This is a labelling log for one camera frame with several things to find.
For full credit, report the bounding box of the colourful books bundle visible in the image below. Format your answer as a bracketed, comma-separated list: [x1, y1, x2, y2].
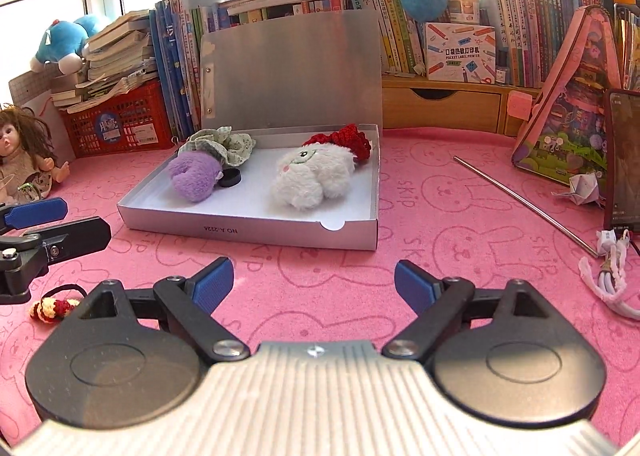
[615, 3, 640, 91]

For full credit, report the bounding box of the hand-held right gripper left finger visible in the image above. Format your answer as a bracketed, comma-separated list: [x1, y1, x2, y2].
[65, 257, 251, 363]

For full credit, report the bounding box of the red plastic basket white label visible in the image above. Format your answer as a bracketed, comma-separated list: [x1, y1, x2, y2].
[59, 80, 173, 158]

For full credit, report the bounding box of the brown-haired doll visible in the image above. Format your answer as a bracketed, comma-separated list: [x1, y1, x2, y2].
[0, 104, 71, 199]

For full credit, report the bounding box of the row of blue workbooks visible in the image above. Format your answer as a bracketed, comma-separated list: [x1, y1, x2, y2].
[148, 0, 231, 139]

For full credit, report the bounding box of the purple fluffy scrunchie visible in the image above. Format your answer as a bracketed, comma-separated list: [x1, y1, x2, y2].
[167, 151, 224, 203]

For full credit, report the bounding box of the blue white cat plush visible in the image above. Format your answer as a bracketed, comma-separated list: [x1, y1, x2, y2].
[29, 14, 108, 75]

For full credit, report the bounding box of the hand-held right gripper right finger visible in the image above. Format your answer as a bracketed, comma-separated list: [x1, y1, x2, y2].
[382, 260, 576, 362]

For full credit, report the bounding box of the label printer box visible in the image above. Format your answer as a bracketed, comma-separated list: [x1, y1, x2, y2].
[422, 22, 497, 85]

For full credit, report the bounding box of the folded paper origami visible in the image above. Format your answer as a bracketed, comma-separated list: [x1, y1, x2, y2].
[552, 173, 603, 207]

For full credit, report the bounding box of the white round tub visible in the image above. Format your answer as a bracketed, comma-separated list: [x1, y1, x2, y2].
[446, 0, 481, 26]

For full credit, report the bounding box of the pink triangular pencil bag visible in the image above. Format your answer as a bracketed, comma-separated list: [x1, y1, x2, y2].
[511, 6, 623, 187]

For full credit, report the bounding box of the black smartphone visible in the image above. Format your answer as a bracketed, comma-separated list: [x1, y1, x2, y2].
[602, 89, 640, 233]

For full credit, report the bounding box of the long row of upright books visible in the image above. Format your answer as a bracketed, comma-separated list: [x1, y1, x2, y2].
[334, 0, 616, 89]

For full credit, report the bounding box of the flat stack of books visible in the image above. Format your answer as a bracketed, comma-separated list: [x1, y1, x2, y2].
[220, 0, 348, 26]

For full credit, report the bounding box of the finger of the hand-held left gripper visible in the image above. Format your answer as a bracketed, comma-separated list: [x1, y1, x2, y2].
[22, 217, 112, 264]
[0, 198, 69, 233]

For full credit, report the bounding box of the red crochet hair tie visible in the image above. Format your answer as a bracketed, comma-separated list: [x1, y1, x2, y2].
[302, 123, 373, 167]

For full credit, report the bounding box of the white fluffy scrunchie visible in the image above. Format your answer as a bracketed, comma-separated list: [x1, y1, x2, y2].
[271, 145, 357, 211]

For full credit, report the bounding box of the red cream crochet scrunchie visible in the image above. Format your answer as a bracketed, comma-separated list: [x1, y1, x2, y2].
[28, 284, 87, 321]

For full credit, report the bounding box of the white board sheet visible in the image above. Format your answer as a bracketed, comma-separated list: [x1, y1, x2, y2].
[22, 90, 76, 164]

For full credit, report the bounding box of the grey cutting mat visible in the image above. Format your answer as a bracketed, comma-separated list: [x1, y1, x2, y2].
[8, 66, 56, 104]

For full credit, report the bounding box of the stack of worn books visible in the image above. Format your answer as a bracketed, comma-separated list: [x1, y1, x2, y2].
[50, 10, 160, 114]

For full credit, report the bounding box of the white braided cable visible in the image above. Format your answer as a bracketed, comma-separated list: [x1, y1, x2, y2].
[578, 230, 640, 321]

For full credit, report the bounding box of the thin metal rod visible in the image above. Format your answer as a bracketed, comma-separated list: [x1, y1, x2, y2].
[454, 156, 600, 258]

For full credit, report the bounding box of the wooden shelf with drawer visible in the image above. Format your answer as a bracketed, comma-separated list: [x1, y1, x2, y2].
[381, 74, 543, 137]

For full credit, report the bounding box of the small pink box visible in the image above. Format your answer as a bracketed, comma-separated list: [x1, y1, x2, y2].
[507, 90, 533, 119]

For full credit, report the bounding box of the pink bunny-print mat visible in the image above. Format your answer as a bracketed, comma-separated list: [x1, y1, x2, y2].
[0, 128, 640, 452]

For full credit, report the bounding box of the green floral scrunchie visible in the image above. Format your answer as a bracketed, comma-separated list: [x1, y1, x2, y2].
[186, 126, 257, 167]

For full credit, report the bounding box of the grey file box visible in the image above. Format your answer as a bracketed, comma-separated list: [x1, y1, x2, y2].
[117, 10, 383, 251]

